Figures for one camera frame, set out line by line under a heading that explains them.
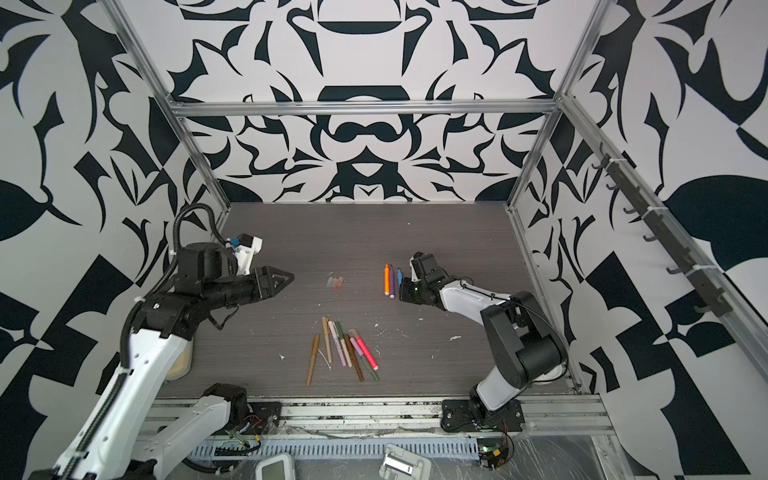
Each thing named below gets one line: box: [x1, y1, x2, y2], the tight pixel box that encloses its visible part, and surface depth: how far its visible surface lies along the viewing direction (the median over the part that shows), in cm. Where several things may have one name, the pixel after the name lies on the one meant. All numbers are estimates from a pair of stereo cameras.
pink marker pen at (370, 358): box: [349, 328, 379, 371], surface depth 86 cm
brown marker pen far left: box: [306, 334, 320, 387], surface depth 85 cm
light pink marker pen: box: [328, 320, 347, 367], surface depth 87 cm
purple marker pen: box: [389, 264, 396, 299], surface depth 100 cm
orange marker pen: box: [383, 262, 391, 296], surface depth 101 cm
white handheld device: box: [255, 454, 295, 480], surface depth 66 cm
